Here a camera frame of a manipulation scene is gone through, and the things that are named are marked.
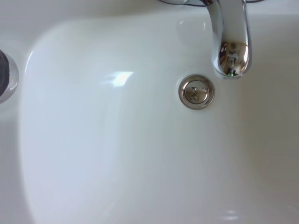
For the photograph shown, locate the chrome sink drain stopper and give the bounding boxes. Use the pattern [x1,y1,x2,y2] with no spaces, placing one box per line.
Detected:
[178,74,216,110]

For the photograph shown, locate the white ceramic sink basin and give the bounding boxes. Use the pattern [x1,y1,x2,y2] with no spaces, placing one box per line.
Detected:
[0,0,299,224]

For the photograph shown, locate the chrome faucet spout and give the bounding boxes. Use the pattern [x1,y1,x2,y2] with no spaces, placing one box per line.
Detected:
[158,0,253,79]

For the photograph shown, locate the clear glass cup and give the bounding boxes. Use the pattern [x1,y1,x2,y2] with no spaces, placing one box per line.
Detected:
[0,49,19,105]

